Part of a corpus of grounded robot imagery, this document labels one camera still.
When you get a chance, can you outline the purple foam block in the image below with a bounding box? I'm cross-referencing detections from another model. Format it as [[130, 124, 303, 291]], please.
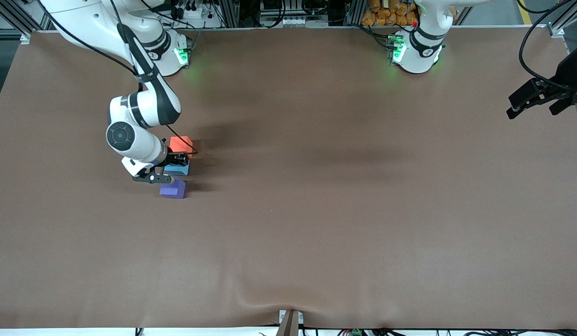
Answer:
[[160, 180, 187, 199]]

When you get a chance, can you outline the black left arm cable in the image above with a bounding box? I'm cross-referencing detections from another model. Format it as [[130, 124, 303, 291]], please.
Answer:
[[519, 0, 577, 94]]

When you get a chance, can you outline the aluminium frame profile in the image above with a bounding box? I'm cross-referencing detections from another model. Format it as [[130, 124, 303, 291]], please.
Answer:
[[345, 0, 366, 26], [547, 0, 577, 38], [217, 0, 241, 28]]

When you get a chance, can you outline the blue foam block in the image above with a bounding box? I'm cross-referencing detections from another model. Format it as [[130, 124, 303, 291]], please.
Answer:
[[164, 161, 190, 176]]

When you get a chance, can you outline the orange foam block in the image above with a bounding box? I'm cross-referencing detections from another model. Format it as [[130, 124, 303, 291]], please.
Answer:
[[169, 136, 194, 157]]

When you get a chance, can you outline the brown table cover sheet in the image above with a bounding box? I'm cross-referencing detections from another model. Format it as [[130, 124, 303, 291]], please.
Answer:
[[0, 26, 577, 329]]

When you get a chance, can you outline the brown table edge clamp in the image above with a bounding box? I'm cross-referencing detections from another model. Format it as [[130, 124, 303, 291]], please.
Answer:
[[277, 309, 304, 336]]

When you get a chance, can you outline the white power strip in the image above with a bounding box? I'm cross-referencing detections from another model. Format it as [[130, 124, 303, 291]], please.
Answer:
[[174, 4, 212, 29]]

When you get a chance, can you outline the bag of orange items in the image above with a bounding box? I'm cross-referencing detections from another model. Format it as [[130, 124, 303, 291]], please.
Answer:
[[361, 0, 420, 27]]

